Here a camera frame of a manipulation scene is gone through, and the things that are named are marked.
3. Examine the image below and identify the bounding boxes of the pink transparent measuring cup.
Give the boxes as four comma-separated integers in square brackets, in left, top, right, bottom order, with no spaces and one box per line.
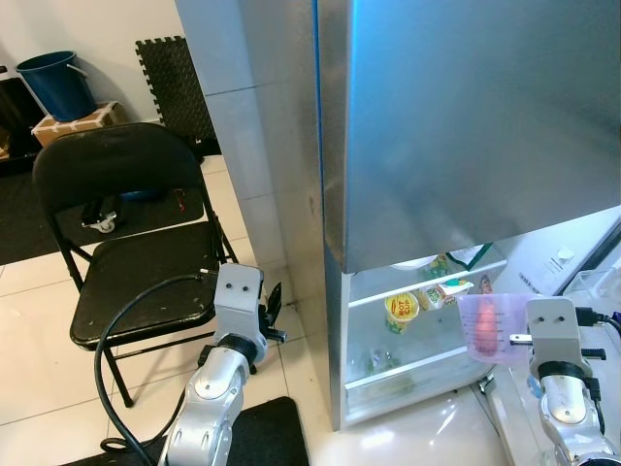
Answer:
[456,291,532,366]

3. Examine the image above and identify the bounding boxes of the reddish pointed food item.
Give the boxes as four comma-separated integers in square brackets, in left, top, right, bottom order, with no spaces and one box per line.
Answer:
[473,309,499,356]

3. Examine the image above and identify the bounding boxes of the clear fridge drawer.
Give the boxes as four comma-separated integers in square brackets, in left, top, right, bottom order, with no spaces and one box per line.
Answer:
[344,325,491,420]

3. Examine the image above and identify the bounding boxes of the steel fridge cabinet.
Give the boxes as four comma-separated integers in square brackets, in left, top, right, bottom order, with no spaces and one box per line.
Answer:
[175,0,621,433]

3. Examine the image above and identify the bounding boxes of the clear bottle teal cap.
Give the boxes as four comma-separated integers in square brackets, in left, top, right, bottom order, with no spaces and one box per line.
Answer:
[524,372,544,404]

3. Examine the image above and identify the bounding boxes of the yellow white drink carton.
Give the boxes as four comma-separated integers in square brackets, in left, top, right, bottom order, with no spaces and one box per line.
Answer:
[419,279,475,312]

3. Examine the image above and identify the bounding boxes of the green white food packet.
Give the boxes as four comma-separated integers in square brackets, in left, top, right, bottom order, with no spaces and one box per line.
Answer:
[444,245,492,275]

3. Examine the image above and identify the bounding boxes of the black floor mat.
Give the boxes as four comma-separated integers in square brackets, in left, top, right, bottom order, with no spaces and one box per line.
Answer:
[58,395,311,466]

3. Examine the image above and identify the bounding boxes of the yellow cup noodle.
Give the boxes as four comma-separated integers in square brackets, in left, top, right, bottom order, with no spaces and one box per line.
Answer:
[384,291,421,335]

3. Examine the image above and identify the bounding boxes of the black folding chair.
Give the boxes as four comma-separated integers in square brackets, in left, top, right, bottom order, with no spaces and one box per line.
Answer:
[32,121,241,409]

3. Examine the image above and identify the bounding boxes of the black foam puzzle mat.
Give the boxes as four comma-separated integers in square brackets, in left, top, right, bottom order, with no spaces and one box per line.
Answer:
[135,36,220,158]

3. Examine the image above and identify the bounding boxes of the closed brown cardboard box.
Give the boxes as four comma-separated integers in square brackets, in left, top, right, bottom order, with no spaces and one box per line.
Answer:
[31,101,129,149]

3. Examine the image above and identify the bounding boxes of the dark blue bucket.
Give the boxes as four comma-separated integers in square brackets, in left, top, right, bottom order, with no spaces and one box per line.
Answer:
[15,50,98,123]

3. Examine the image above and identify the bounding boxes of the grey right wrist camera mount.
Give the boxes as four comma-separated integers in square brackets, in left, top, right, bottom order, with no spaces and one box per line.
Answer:
[524,296,584,378]

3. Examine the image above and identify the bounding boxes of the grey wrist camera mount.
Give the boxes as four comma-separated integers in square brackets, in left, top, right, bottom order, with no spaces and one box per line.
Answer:
[212,262,266,343]
[524,296,584,378]

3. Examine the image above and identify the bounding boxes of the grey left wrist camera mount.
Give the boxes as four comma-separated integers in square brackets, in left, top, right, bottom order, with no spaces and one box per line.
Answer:
[212,262,266,343]

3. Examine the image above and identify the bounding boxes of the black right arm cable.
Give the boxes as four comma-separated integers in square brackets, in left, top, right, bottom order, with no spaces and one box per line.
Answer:
[575,306,621,336]

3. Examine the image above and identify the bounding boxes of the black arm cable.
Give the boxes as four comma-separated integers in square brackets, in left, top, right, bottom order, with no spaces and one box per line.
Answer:
[575,306,621,336]
[93,272,222,462]

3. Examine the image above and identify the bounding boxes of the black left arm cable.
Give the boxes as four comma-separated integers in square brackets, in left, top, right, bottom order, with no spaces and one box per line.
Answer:
[93,272,222,462]

